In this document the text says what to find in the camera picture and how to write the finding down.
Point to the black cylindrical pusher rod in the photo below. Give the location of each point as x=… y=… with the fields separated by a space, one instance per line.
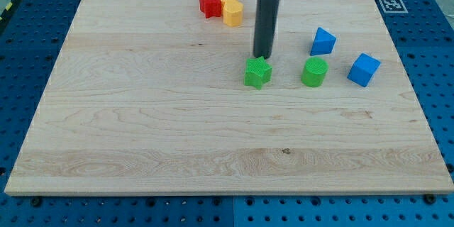
x=265 y=24

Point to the yellow hexagon block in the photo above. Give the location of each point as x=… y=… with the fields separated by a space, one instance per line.
x=233 y=13

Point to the red star block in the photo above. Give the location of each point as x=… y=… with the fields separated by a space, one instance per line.
x=210 y=8

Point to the green star block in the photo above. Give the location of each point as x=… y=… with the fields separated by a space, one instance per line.
x=257 y=72

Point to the blue triangular prism block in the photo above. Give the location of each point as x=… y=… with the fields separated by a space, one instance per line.
x=323 y=42

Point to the green cylinder block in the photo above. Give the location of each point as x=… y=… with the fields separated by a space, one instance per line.
x=314 y=72

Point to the white fiducial marker tag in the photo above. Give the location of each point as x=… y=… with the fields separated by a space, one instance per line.
x=393 y=6

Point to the blue cube block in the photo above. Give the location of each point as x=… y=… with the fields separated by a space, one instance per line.
x=363 y=69

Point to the light wooden board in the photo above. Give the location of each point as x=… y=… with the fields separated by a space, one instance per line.
x=147 y=98

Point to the black yellow hazard tape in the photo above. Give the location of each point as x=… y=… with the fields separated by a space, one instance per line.
x=9 y=10

